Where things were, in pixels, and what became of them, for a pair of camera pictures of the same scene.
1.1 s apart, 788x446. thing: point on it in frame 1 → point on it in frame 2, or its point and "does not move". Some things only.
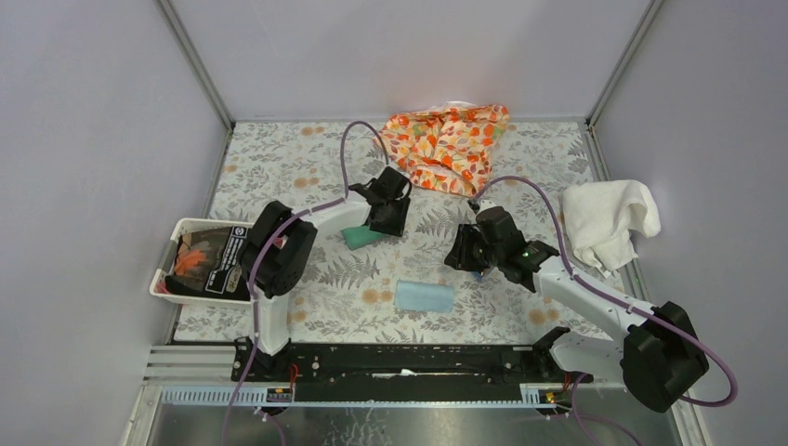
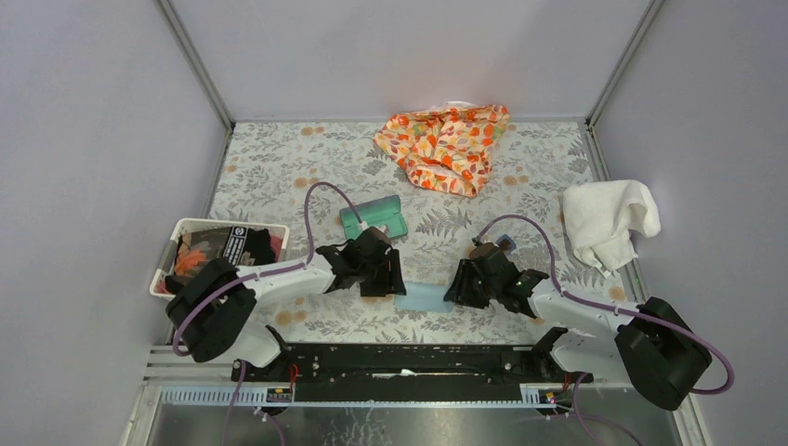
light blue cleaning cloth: x=424 y=296 does not move
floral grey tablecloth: x=393 y=287 does not move
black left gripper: x=395 y=228 → x=391 y=284
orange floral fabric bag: x=447 y=147 does not move
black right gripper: x=459 y=254 → x=459 y=291
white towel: x=599 y=217 does not move
